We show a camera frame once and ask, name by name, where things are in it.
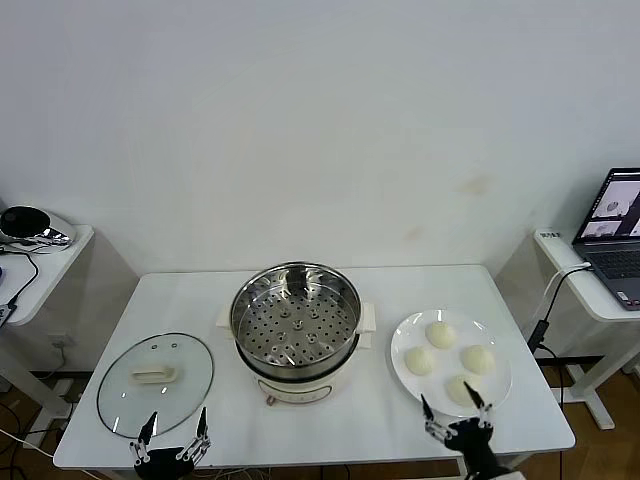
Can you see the white side table with device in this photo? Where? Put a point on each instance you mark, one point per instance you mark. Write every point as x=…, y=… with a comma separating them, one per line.
x=50, y=280

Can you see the white work table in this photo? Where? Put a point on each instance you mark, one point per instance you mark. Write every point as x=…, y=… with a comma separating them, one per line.
x=175, y=300

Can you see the round white plate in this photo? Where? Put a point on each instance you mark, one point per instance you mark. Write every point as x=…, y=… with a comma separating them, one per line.
x=415, y=330

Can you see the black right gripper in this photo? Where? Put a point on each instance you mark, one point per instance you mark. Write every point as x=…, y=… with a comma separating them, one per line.
x=475, y=445

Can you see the cream electric cooking pot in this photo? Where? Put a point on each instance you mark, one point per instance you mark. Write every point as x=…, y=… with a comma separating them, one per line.
x=295, y=390

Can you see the perforated steel steamer basket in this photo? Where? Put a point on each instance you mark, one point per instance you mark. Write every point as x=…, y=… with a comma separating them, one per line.
x=260, y=300

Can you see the small white label sticker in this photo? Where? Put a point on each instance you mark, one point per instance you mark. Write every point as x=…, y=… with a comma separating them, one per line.
x=550, y=234

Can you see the chrome and black device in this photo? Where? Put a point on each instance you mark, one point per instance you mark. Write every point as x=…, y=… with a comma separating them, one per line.
x=20, y=220

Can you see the round glass pot lid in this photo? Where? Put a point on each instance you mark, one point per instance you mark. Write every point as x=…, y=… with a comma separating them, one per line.
x=125, y=400

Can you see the grey open laptop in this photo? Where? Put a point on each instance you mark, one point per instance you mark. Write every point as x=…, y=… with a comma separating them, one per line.
x=615, y=265

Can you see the white side table with laptop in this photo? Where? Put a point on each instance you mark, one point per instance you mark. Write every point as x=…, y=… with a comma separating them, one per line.
x=590, y=300

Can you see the white steamed baozi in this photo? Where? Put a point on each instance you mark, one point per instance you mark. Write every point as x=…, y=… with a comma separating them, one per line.
x=457, y=390
x=420, y=361
x=478, y=359
x=440, y=335

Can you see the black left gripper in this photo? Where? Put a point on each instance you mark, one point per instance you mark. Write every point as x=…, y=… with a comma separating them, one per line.
x=165, y=465

